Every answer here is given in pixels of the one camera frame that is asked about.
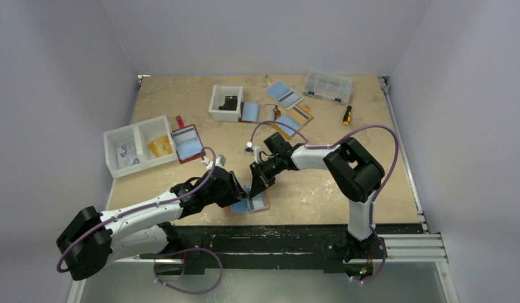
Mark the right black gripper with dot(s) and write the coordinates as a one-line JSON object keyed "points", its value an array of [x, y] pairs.
{"points": [[258, 174]]}

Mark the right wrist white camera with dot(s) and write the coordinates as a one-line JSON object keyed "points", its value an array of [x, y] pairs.
{"points": [[251, 149]]}

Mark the wrist white camera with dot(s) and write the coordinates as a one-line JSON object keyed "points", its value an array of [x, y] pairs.
{"points": [[218, 161], [251, 149]]}

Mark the white card holder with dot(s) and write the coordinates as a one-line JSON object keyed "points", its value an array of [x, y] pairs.
{"points": [[283, 95]]}

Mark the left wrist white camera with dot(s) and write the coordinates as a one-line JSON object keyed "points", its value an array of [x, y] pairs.
{"points": [[218, 161]]}

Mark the yellow black screwdriver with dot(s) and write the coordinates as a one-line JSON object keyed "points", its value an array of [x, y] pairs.
{"points": [[347, 115]]}

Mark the printed card in bin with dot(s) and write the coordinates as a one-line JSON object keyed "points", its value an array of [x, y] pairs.
{"points": [[127, 155]]}

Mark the orange card in bin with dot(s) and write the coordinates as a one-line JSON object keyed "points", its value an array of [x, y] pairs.
{"points": [[161, 146]]}

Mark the orange card holder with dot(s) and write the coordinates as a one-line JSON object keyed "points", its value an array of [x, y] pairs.
{"points": [[293, 121]]}

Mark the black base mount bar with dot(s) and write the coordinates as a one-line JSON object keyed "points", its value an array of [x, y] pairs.
{"points": [[264, 247]]}

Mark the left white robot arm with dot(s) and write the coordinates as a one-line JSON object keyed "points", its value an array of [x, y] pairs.
{"points": [[94, 238]]}

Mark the brown open card holder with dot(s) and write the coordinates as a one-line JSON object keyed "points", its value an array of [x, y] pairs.
{"points": [[256, 113]]}

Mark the white two-compartment bin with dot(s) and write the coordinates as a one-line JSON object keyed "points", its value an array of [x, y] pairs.
{"points": [[142, 133]]}

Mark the black object in box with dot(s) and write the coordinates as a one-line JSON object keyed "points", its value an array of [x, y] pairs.
{"points": [[230, 103]]}

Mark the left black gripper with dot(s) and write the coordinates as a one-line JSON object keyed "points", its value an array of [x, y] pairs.
{"points": [[235, 192]]}

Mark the small white square box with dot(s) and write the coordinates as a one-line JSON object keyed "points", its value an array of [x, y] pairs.
{"points": [[217, 99]]}

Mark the pink card holder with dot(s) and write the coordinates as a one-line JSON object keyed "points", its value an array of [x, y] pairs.
{"points": [[248, 206]]}

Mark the clear plastic organizer box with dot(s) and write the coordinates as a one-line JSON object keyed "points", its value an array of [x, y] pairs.
{"points": [[328, 86]]}

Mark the aluminium frame rail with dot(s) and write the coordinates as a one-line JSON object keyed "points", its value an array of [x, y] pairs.
{"points": [[408, 248]]}

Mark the red card holder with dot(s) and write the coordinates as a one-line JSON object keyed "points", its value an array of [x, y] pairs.
{"points": [[187, 140]]}

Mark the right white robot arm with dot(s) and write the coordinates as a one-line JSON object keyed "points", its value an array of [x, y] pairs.
{"points": [[357, 174]]}

